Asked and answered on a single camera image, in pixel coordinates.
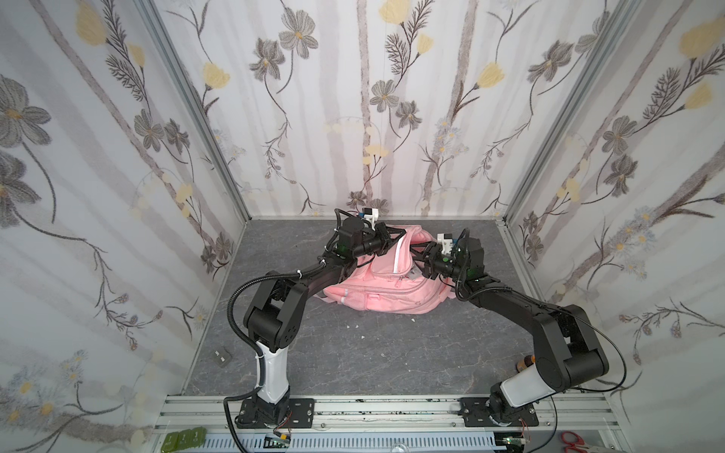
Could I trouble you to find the brown bottle orange cap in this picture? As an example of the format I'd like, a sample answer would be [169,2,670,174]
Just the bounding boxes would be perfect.
[515,355,536,373]

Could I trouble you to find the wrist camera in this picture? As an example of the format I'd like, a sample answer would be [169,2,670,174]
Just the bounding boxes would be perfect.
[358,208,379,227]
[436,233,455,256]

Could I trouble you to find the white cable duct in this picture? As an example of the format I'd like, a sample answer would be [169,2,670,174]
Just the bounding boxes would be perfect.
[191,432,500,453]

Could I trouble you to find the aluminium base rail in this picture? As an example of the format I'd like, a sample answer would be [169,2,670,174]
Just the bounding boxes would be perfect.
[146,393,630,453]

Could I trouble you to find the pink backpack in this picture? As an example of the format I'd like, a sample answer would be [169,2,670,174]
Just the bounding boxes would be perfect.
[318,225,453,314]

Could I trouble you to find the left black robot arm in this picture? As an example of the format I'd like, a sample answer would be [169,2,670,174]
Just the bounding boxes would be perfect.
[223,209,406,452]

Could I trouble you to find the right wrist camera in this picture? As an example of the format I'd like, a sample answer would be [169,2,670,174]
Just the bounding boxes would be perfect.
[436,233,455,256]

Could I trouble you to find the green circuit board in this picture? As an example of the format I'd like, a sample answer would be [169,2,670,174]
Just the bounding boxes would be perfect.
[160,427,208,453]

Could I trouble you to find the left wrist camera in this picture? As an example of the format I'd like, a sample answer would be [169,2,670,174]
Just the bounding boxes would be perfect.
[358,208,379,227]

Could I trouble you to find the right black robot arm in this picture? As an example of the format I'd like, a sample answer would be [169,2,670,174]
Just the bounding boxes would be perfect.
[410,228,610,426]

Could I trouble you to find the red scissors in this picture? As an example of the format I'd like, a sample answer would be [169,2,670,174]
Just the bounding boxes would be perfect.
[560,431,587,453]

